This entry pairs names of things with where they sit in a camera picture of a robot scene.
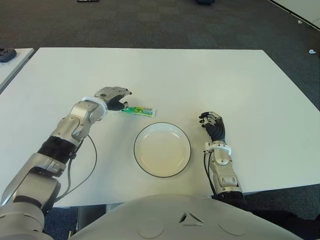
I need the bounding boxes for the robot left hand silver black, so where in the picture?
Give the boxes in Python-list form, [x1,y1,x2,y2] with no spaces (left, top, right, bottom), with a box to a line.
[93,86,133,111]

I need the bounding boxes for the robot right hand silver black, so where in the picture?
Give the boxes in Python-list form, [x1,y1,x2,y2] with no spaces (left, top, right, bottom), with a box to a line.
[198,111,226,144]

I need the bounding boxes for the green white toothpaste tube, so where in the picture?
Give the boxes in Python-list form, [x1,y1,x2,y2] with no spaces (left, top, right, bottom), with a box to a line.
[118,104,157,118]

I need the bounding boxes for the white plate with black rim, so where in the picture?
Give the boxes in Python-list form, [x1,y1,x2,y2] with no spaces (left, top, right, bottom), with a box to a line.
[133,122,193,179]

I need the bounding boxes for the silver robot torso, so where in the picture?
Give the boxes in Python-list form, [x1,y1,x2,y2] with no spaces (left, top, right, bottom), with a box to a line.
[67,193,305,240]

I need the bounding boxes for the white side table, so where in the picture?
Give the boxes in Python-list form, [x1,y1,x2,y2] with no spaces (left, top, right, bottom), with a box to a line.
[0,48,35,95]

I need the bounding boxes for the dark handheld controller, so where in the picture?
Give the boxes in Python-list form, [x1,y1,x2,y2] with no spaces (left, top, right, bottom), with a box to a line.
[0,48,17,63]

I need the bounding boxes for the white table with black edge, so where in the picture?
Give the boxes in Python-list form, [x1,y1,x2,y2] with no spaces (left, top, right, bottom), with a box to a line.
[268,0,320,27]

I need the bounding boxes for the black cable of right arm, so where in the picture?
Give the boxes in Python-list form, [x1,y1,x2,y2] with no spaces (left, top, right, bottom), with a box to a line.
[203,151,219,196]

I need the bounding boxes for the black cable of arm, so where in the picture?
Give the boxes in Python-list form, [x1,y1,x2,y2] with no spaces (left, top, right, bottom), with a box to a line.
[53,136,98,201]
[203,151,219,196]

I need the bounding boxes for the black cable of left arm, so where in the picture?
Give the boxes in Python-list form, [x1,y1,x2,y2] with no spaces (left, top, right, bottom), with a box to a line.
[53,136,98,201]

